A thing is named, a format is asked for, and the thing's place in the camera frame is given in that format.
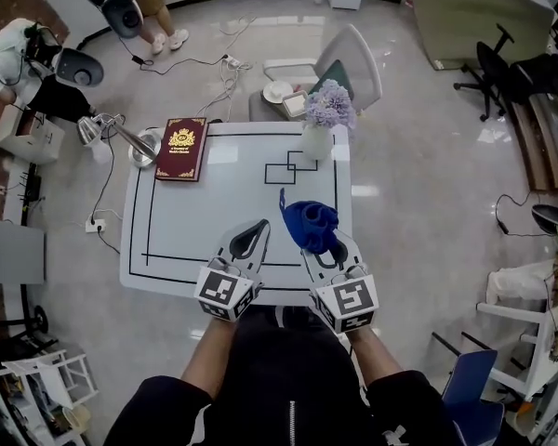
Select black office chair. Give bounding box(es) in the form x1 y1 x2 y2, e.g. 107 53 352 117
452 22 558 124

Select grey cabinet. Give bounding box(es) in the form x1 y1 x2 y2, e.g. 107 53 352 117
0 217 47 287

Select white side table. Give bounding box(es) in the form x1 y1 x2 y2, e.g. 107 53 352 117
475 256 558 401

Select person's black clothed body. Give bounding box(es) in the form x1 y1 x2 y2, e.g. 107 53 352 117
101 303 466 446

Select blue chair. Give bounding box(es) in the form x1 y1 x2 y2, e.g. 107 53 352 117
440 348 507 446

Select silver desk lamp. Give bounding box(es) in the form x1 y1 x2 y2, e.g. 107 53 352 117
75 112 164 171

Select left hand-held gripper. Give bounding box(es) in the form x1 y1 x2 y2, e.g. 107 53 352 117
193 218 272 323

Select white metal rack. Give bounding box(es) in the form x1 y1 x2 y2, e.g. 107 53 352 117
0 347 100 409

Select grey partition board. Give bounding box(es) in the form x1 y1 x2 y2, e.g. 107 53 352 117
406 0 558 72

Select white egg-shaped vase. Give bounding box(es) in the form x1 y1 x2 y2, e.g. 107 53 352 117
299 122 336 162

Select beige bucket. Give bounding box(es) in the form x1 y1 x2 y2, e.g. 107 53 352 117
61 403 92 435

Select person's left forearm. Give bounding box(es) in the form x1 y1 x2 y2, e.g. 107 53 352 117
179 316 239 397

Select purple artificial flowers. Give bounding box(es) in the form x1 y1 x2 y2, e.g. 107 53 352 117
302 78 358 132

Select white drawer cabinet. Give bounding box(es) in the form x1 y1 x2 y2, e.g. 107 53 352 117
0 103 67 165

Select person's right forearm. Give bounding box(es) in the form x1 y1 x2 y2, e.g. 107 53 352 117
342 326 405 393

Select maroon hardcover book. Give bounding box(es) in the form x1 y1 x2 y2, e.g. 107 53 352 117
153 116 210 184

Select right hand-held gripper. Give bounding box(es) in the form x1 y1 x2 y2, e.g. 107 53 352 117
299 230 379 335

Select black power cable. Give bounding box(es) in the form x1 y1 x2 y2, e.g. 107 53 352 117
90 123 122 256

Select white plate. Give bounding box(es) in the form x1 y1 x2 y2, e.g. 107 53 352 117
261 80 294 105

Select blue cloth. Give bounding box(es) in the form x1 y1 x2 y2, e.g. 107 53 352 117
277 187 341 256

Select white square box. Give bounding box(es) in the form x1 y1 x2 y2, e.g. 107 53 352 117
281 91 312 121

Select white chair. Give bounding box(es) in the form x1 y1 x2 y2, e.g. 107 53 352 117
247 22 384 124

